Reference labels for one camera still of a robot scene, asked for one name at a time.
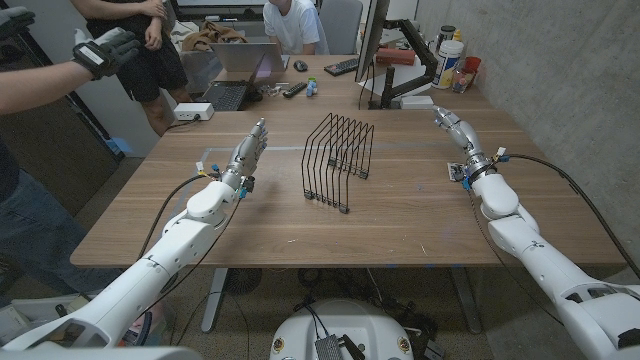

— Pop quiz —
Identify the grey office chair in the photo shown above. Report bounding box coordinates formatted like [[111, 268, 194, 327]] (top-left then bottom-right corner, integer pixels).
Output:
[[318, 0, 365, 56]]

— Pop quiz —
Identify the silver laptop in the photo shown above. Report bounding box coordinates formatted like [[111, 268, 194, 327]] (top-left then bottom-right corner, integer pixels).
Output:
[[209, 42, 291, 74]]

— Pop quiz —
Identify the flat white box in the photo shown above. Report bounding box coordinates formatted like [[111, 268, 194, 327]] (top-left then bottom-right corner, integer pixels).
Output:
[[399, 94, 435, 111]]

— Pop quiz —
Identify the grey table leg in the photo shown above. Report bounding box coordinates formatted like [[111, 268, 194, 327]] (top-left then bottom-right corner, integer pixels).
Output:
[[449, 267, 484, 335], [200, 268, 229, 334]]

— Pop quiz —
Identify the standing person in black shorts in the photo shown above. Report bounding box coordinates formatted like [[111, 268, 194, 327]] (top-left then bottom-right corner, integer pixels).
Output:
[[69, 0, 194, 137]]

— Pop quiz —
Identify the black remote control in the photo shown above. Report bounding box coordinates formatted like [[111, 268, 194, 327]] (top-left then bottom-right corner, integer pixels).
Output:
[[282, 81, 308, 99]]

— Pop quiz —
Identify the brown jacket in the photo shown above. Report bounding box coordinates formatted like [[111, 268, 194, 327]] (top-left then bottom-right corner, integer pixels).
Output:
[[180, 19, 249, 52]]

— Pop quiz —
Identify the white wipes canister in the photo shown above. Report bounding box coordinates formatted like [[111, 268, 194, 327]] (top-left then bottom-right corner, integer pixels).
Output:
[[431, 39, 465, 90]]

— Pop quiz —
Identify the black lidded jar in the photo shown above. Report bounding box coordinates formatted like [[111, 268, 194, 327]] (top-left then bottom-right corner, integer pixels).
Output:
[[435, 24, 457, 54]]

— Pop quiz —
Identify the white paper sheet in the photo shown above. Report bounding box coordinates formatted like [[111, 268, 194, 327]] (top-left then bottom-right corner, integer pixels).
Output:
[[359, 62, 436, 99]]

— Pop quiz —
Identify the grey black glove with label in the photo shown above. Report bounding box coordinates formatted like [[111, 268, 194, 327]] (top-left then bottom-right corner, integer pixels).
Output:
[[72, 27, 142, 81]]

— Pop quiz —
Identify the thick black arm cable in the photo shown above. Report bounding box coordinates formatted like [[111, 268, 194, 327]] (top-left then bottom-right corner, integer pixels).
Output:
[[137, 172, 221, 261], [499, 153, 640, 280]]

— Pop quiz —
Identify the black round fan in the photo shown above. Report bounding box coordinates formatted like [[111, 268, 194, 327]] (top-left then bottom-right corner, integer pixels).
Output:
[[223, 268, 264, 296]]

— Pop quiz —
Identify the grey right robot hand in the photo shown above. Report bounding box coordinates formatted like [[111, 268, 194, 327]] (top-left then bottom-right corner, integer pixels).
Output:
[[432, 104, 497, 181]]

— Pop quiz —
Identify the red book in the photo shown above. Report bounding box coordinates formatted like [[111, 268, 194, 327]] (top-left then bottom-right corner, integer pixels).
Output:
[[374, 47, 417, 67]]

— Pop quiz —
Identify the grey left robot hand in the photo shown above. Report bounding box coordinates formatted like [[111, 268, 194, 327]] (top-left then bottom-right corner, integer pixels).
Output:
[[218, 117, 270, 191]]

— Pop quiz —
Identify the white plastic bin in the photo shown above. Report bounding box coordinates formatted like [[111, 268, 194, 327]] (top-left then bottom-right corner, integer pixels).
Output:
[[0, 287, 101, 346]]

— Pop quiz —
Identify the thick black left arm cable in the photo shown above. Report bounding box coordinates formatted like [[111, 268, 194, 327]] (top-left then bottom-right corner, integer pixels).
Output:
[[137, 172, 221, 261]]

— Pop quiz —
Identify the black laptop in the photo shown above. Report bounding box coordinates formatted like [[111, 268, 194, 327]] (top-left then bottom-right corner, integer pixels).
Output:
[[197, 52, 266, 112]]

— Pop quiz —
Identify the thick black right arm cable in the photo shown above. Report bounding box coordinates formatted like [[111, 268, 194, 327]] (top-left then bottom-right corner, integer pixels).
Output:
[[499, 153, 640, 280]]

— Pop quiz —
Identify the white power strip box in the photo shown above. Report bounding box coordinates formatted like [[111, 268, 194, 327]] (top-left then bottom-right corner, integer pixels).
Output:
[[172, 102, 215, 122]]

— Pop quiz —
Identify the grey finned module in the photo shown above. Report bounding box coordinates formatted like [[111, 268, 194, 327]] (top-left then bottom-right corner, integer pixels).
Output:
[[314, 334, 344, 360]]

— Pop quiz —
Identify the black computer monitor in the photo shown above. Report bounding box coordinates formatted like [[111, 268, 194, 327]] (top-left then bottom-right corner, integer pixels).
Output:
[[354, 0, 391, 83]]

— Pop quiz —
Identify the clear plastic cup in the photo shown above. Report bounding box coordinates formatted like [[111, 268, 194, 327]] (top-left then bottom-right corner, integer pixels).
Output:
[[451, 67, 475, 95]]

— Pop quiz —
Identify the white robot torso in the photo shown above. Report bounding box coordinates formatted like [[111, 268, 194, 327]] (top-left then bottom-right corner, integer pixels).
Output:
[[269, 298, 415, 360]]

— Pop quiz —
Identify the bare forearm of gloved person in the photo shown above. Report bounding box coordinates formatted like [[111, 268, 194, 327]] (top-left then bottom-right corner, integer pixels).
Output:
[[0, 59, 96, 116]]

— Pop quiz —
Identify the black keyboard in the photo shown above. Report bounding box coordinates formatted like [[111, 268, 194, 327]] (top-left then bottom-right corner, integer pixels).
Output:
[[323, 57, 360, 78]]

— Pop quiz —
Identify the black wire file stand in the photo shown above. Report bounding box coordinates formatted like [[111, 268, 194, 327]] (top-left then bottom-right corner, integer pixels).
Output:
[[300, 112, 376, 215]]

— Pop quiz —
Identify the gloved person in jeans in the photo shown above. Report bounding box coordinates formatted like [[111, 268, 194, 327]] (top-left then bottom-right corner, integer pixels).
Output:
[[0, 139, 126, 301]]

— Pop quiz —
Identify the dark brown cabinet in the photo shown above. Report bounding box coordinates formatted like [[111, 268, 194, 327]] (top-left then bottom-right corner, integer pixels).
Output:
[[0, 39, 126, 216]]

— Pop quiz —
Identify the seated person in white shirt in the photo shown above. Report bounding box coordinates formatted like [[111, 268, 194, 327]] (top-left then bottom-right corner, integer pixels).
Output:
[[262, 0, 321, 56]]

